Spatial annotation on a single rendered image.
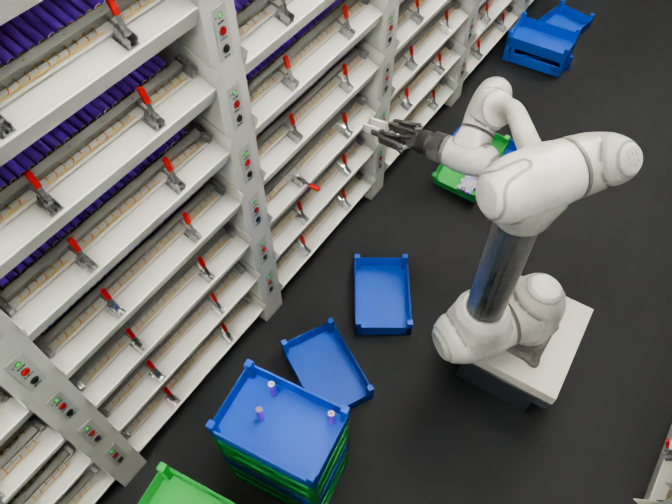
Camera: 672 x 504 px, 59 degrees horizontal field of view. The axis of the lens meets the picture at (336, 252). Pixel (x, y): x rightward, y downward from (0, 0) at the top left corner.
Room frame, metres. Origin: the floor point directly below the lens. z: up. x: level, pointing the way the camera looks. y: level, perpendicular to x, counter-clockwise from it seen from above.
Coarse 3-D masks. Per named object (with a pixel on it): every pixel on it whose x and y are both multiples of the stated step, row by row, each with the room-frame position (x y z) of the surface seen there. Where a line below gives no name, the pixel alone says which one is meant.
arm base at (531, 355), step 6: (546, 342) 0.80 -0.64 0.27; (510, 348) 0.78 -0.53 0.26; (516, 348) 0.78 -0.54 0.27; (522, 348) 0.77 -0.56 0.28; (528, 348) 0.77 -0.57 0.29; (534, 348) 0.77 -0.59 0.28; (540, 348) 0.78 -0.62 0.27; (516, 354) 0.77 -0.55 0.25; (522, 354) 0.76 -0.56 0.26; (528, 354) 0.76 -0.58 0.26; (534, 354) 0.76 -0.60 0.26; (540, 354) 0.76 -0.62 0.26; (528, 360) 0.74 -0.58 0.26; (534, 360) 0.74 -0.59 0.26; (534, 366) 0.73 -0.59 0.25
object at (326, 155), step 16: (368, 96) 1.61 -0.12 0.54; (368, 112) 1.59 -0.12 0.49; (336, 128) 1.49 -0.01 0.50; (352, 128) 1.51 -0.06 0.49; (320, 144) 1.42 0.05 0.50; (336, 144) 1.43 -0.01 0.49; (304, 160) 1.34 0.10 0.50; (320, 160) 1.36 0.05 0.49; (288, 176) 1.27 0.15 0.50; (304, 176) 1.29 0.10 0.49; (272, 192) 1.21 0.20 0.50; (288, 192) 1.22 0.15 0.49; (272, 208) 1.15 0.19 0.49; (272, 224) 1.13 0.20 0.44
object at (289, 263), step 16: (368, 176) 1.60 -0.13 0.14; (352, 192) 1.54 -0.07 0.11; (336, 208) 1.46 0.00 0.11; (352, 208) 1.51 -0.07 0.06; (320, 224) 1.38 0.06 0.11; (336, 224) 1.39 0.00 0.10; (304, 240) 1.26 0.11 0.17; (320, 240) 1.32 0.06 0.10; (288, 256) 1.23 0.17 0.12; (304, 256) 1.24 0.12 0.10; (288, 272) 1.17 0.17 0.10
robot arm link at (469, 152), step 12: (468, 132) 1.25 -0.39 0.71; (480, 132) 1.25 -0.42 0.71; (456, 144) 1.23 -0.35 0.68; (468, 144) 1.22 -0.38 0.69; (480, 144) 1.21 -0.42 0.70; (444, 156) 1.22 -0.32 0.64; (456, 156) 1.20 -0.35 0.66; (468, 156) 1.19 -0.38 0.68; (480, 156) 1.18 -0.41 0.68; (492, 156) 1.18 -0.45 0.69; (456, 168) 1.19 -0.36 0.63; (468, 168) 1.17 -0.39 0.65; (480, 168) 1.16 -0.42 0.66
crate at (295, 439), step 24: (240, 384) 0.61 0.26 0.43; (264, 384) 0.62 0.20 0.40; (288, 384) 0.60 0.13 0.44; (240, 408) 0.55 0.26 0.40; (264, 408) 0.55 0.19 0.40; (288, 408) 0.55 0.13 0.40; (312, 408) 0.55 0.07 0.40; (336, 408) 0.54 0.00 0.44; (216, 432) 0.47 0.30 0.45; (240, 432) 0.49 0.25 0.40; (264, 432) 0.49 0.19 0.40; (288, 432) 0.49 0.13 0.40; (312, 432) 0.49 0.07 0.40; (336, 432) 0.48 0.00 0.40; (264, 456) 0.43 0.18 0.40; (288, 456) 0.43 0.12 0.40; (312, 456) 0.43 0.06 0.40; (312, 480) 0.35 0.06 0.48
